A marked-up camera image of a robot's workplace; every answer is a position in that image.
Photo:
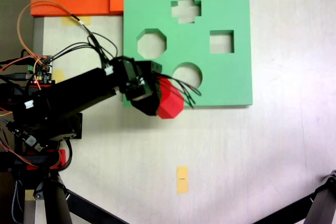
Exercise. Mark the red octagonal pillar block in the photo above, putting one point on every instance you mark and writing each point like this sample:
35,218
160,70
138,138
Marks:
172,103

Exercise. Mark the yellow tape strip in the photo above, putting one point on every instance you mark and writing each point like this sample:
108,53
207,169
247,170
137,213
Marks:
68,21

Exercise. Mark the green shape sorter board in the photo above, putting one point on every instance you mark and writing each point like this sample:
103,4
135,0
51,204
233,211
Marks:
231,82

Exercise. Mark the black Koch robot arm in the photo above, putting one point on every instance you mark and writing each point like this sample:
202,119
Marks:
78,93

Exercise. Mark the notched black tripod leg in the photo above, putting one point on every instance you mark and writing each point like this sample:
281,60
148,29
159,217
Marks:
324,203

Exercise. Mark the yellow paper label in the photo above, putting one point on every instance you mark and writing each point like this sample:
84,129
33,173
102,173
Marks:
182,179

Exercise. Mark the thick black tripod leg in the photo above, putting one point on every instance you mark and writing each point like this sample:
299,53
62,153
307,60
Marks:
56,208

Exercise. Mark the small yellow tape piece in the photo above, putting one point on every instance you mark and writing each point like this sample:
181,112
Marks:
60,75

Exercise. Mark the thin black tripod brace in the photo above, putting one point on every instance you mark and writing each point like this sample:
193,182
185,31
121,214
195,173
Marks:
92,209
288,212

